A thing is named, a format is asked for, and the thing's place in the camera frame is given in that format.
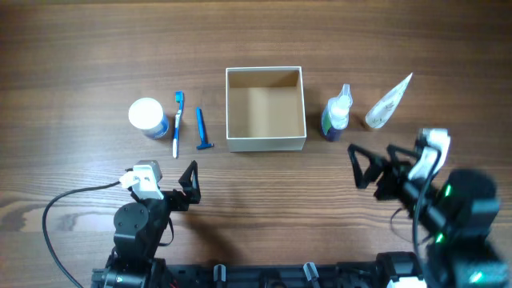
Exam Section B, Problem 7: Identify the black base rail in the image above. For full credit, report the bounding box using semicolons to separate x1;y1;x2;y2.
90;262;425;288

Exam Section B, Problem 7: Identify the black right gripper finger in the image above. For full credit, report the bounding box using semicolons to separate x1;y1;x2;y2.
346;143;389;190
386;144;420;166

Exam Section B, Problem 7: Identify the black right camera cable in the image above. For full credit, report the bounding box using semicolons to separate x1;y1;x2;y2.
390;147;443;257

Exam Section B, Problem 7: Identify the black left camera cable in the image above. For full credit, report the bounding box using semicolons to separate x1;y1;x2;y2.
42;180;122;288

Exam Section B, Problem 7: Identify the blue disposable razor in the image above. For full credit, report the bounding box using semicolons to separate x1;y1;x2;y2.
196;107;214;150

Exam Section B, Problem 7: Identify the black camera cable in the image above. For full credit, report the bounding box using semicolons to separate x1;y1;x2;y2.
42;180;122;288
390;147;443;257

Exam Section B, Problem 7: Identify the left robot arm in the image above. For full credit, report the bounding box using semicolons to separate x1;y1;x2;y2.
91;160;201;288

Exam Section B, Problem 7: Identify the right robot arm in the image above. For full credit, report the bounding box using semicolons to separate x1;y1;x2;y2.
347;143;511;287

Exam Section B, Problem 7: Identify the white squeeze tube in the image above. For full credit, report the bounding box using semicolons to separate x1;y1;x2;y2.
365;73;413;129

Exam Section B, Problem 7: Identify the clear spray bottle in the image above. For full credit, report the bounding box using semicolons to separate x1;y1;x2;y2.
321;84;353;142

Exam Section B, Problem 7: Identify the white cardboard box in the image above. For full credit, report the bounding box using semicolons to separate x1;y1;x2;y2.
226;66;307;153

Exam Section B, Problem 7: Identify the cotton swab tub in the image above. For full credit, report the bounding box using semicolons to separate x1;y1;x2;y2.
128;98;170;139

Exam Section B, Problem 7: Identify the blue white toothbrush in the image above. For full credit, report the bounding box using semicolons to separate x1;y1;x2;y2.
172;91;184;158

